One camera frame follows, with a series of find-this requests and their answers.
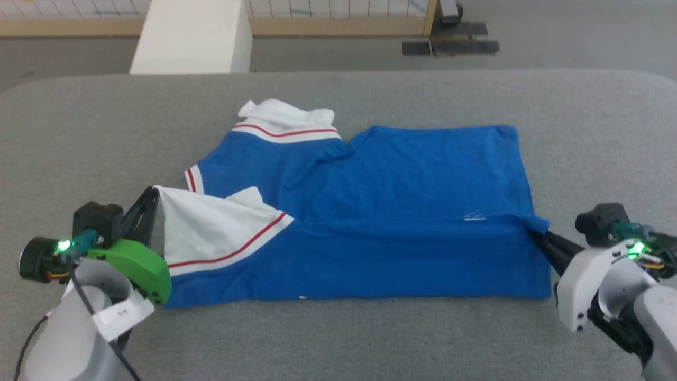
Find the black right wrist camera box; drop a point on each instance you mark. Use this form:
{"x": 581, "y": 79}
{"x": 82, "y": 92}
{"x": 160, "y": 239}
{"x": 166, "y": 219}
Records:
{"x": 600, "y": 225}

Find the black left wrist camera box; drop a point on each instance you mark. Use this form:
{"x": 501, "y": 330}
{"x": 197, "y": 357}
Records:
{"x": 98, "y": 222}

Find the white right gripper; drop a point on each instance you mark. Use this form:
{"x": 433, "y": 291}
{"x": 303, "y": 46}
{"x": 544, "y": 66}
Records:
{"x": 592, "y": 286}

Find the lemon print grid panel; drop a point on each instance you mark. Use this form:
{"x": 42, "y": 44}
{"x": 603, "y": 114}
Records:
{"x": 317, "y": 16}

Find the small black floor tape patch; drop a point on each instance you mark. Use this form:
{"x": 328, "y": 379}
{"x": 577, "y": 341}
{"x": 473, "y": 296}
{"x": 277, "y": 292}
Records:
{"x": 416, "y": 48}

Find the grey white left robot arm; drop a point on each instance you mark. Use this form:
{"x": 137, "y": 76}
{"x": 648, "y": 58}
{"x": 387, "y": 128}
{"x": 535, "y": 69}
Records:
{"x": 74, "y": 328}

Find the white rectangular box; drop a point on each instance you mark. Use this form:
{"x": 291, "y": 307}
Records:
{"x": 190, "y": 37}

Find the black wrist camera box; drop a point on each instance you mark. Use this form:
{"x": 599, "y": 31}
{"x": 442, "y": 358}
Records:
{"x": 600, "y": 225}
{"x": 98, "y": 222}

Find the blue white polo shirt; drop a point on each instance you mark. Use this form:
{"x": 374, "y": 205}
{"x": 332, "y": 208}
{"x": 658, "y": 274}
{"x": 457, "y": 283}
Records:
{"x": 396, "y": 211}

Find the grey metal stand leg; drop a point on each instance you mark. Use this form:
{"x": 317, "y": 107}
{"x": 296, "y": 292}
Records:
{"x": 450, "y": 10}

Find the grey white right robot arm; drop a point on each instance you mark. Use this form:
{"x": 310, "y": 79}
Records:
{"x": 640, "y": 323}

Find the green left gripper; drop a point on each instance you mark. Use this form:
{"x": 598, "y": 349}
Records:
{"x": 135, "y": 267}

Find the black stand base plate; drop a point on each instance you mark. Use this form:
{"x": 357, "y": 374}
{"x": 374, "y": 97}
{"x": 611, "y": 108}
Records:
{"x": 463, "y": 42}

